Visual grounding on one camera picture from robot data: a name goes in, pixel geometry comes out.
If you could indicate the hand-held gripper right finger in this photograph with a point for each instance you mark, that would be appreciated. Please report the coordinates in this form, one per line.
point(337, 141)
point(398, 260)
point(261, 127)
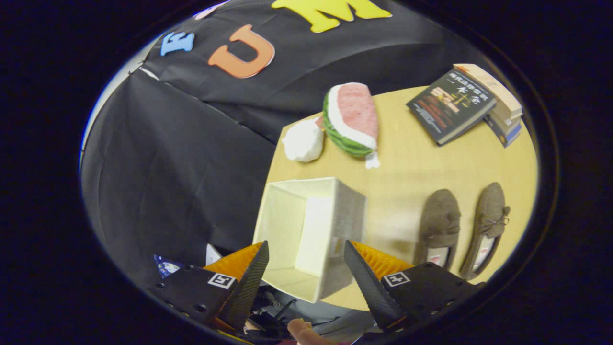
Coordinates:
point(371, 287)

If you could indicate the black cover book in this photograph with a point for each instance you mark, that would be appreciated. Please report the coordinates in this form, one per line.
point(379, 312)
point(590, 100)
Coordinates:
point(450, 103)

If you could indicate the white plush toy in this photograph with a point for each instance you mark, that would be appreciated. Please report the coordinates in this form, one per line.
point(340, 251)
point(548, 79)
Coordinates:
point(302, 141)

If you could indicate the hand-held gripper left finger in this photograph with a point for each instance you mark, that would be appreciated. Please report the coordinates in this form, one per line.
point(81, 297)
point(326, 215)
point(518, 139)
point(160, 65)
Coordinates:
point(249, 287)

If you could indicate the blue cover book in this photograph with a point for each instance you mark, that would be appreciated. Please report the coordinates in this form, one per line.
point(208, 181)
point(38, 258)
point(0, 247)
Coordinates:
point(510, 136)

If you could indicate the watermelon slice plush toy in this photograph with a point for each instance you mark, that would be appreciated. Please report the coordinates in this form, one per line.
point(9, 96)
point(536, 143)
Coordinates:
point(354, 110)

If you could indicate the grey cover book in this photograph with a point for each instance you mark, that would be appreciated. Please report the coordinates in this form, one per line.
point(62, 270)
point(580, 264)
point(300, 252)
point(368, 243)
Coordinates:
point(505, 120)

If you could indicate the beige cover book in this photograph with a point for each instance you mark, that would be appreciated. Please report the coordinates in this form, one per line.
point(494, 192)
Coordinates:
point(488, 84)

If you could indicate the brown fuzzy shoe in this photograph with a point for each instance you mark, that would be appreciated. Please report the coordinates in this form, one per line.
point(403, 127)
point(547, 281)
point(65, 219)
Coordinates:
point(438, 211)
point(488, 206)

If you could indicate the beige fabric storage box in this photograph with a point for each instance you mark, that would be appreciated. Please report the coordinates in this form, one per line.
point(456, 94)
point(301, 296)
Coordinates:
point(287, 220)

